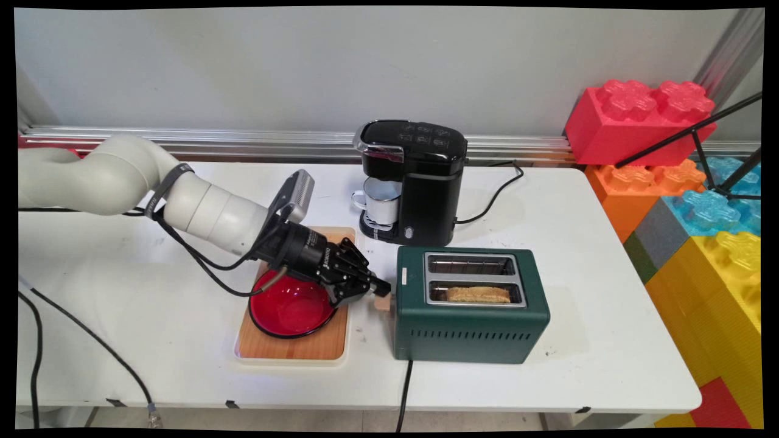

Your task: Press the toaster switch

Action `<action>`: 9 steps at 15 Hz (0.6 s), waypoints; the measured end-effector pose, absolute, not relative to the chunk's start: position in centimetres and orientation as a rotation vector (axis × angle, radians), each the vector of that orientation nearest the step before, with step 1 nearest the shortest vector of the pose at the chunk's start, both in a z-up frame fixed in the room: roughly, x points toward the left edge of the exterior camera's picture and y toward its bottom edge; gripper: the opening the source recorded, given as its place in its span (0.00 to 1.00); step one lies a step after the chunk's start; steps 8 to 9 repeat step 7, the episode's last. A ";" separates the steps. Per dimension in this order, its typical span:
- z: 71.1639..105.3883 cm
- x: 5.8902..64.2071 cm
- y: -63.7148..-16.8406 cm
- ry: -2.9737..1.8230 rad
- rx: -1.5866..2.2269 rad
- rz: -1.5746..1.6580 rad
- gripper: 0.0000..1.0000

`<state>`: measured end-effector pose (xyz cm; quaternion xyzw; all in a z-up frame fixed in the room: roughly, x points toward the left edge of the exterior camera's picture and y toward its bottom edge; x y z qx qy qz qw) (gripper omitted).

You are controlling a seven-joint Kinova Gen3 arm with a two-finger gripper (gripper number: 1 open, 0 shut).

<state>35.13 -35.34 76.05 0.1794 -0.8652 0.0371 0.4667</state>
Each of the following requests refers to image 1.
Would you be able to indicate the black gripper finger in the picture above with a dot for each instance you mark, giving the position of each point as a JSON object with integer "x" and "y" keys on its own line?
{"x": 347, "y": 295}
{"x": 374, "y": 283}

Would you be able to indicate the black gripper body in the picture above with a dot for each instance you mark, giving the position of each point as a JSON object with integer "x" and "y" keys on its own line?
{"x": 304, "y": 252}

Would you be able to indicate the wooden toaster lever knob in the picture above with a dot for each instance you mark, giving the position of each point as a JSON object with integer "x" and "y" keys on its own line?
{"x": 383, "y": 304}

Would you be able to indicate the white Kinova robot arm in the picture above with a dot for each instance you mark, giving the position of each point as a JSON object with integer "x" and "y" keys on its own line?
{"x": 122, "y": 176}

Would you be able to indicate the red bowl black rim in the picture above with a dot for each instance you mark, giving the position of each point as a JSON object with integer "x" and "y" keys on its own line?
{"x": 286, "y": 310}

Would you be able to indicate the wooden serving tray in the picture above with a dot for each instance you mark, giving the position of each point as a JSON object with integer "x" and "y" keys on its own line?
{"x": 298, "y": 350}

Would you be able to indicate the white enamel mug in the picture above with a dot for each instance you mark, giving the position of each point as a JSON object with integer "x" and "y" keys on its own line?
{"x": 383, "y": 204}

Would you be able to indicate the toast bread slice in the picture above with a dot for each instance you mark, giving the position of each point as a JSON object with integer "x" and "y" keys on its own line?
{"x": 478, "y": 295}

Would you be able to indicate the green two-slot toaster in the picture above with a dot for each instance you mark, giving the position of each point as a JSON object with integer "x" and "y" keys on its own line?
{"x": 468, "y": 334}

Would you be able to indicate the black coffee maker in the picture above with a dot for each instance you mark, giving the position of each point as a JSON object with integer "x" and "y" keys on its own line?
{"x": 432, "y": 188}

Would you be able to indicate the big green toy brick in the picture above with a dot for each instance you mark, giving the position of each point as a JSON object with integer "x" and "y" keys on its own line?
{"x": 639, "y": 258}

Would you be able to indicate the big orange toy brick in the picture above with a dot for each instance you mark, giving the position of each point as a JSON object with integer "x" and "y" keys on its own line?
{"x": 627, "y": 194}

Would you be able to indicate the big red toy brick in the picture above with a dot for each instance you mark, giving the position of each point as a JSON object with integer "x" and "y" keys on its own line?
{"x": 614, "y": 131}

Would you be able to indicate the big grey toy brick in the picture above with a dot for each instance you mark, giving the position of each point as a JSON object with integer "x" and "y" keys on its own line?
{"x": 660, "y": 237}

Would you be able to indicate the big yellow toy brick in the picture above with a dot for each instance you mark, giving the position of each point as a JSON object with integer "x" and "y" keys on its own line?
{"x": 712, "y": 316}

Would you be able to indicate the big blue toy brick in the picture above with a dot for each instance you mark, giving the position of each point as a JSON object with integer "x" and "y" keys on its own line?
{"x": 709, "y": 210}

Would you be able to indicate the black tripod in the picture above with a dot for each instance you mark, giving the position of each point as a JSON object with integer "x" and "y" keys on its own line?
{"x": 700, "y": 146}

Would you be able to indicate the small red toy brick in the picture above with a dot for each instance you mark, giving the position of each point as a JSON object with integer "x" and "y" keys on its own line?
{"x": 721, "y": 407}

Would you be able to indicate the aluminium upright profile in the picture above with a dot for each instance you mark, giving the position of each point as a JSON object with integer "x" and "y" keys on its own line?
{"x": 730, "y": 55}

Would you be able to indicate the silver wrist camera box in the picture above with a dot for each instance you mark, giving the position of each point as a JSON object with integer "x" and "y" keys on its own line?
{"x": 295, "y": 194}

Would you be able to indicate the aluminium rail along wall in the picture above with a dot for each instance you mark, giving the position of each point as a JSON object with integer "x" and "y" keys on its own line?
{"x": 517, "y": 146}

